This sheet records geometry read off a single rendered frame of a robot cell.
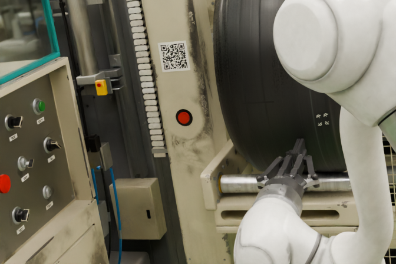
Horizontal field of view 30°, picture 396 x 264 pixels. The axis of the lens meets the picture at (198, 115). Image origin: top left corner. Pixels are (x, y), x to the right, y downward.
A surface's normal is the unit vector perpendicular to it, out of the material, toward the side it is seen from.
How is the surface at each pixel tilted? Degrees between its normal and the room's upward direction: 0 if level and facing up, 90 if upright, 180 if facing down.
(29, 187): 90
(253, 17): 61
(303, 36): 83
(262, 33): 67
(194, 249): 90
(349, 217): 90
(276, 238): 45
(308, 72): 106
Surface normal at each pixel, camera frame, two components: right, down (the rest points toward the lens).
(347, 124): -0.74, 0.43
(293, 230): 0.48, -0.65
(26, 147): 0.94, -0.05
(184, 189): -0.31, 0.30
